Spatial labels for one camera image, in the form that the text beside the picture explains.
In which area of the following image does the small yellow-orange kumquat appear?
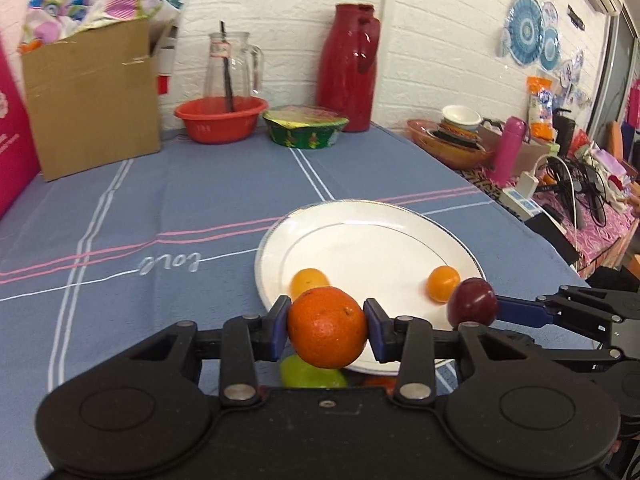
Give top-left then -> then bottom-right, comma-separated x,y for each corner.
288,268 -> 330,301

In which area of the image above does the pink water bottle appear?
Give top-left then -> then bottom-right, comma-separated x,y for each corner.
488,116 -> 527,188

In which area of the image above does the red plastic basin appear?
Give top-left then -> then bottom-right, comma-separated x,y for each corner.
174,96 -> 268,144

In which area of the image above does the green apple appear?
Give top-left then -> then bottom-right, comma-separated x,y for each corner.
280,354 -> 347,389

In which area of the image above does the large orange mandarin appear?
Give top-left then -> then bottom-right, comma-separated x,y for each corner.
288,286 -> 368,370

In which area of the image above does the brown cardboard box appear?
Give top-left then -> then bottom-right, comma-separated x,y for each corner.
22,20 -> 160,181

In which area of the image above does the floral cloth in box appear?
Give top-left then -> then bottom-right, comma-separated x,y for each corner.
17,0 -> 178,54

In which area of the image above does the dark red plum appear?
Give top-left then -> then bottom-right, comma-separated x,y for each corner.
447,278 -> 498,328

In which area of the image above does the red thermos jug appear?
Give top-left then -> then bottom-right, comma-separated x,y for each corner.
316,3 -> 381,132

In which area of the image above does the blue striped tablecloth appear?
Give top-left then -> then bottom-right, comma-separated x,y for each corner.
1,127 -> 579,479

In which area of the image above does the pink shopping bag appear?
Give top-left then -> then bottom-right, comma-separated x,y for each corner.
0,50 -> 40,216

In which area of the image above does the white cup on bowls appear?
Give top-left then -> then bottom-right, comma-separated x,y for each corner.
442,105 -> 483,131

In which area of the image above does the black stirring stick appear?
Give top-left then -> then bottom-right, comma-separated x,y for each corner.
219,21 -> 234,113

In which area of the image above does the orange snack bag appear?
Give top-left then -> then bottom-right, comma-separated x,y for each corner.
526,76 -> 553,142

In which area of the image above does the blue decorative wall plate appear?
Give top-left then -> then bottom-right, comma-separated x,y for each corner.
506,0 -> 544,66

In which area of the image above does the glass pitcher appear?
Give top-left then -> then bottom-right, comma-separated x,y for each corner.
204,32 -> 264,98

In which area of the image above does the green instant noodle bowl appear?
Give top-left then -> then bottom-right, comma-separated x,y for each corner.
262,105 -> 348,150

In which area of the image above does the white round plate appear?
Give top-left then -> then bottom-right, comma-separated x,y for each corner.
254,199 -> 485,376

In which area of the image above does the small orange kumquat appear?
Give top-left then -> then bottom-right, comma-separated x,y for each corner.
425,266 -> 461,304

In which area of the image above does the white power strip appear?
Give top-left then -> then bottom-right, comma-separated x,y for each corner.
498,186 -> 544,222

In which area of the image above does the orange patterned bowl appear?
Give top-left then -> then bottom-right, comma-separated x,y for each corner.
407,119 -> 495,170

